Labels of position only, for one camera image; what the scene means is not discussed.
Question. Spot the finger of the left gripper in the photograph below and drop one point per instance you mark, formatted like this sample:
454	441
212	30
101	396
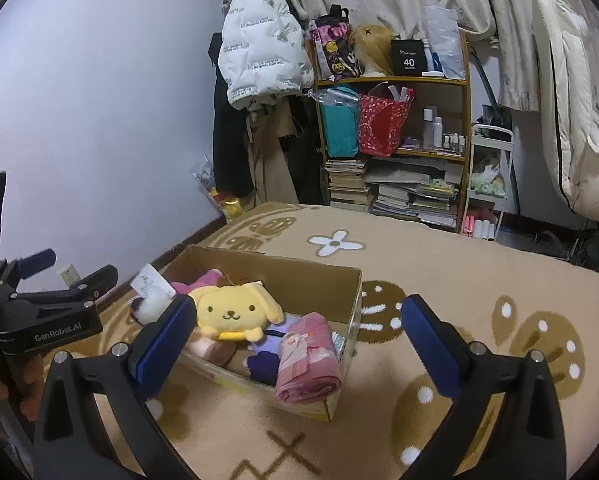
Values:
94	286
12	272

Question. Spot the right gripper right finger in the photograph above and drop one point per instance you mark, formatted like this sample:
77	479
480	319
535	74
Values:
528	439

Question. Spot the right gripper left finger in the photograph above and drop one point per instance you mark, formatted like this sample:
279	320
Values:
70	437

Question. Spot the pink plush toy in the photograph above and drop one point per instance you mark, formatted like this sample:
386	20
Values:
210	278

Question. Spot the yellow dog plush toy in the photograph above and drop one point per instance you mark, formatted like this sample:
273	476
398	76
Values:
236	313

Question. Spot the purple haired plush doll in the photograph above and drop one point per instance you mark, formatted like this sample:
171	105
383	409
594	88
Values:
264	363

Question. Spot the pink towel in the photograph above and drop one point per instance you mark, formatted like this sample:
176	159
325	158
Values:
309	368

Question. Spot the green tissue pack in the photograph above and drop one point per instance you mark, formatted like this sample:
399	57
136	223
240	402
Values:
339	342

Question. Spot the person's left hand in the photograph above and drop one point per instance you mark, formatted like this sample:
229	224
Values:
29	382

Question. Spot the plastic bag with toys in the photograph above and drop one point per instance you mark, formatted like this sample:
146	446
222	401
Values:
229	204

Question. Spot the black hanging coat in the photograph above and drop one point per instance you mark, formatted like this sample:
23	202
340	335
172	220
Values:
230	155

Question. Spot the open cardboard box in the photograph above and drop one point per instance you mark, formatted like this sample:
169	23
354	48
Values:
300	287

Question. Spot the stack of books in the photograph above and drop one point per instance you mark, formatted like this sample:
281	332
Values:
346	183

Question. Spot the white puffer jacket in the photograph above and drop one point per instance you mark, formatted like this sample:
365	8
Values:
263	56

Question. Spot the white rolling cart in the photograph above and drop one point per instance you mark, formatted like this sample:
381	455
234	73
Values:
489	173

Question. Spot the teal bag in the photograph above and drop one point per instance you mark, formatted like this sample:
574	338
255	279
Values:
340	118

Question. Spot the white folded bedding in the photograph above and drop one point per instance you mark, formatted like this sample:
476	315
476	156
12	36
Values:
569	119

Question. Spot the purple printed bag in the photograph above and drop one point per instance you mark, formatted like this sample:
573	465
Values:
335	54

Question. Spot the red gift bag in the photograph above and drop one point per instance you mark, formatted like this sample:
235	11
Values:
382	113

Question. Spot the wooden bookshelf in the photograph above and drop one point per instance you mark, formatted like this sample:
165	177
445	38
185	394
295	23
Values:
426	179

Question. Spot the blonde wig head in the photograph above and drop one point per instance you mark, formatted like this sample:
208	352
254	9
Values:
373	48

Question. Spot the black box with 40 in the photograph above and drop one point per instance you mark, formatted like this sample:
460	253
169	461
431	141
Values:
408	57

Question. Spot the white wall socket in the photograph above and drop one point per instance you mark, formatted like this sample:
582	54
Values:
69	275

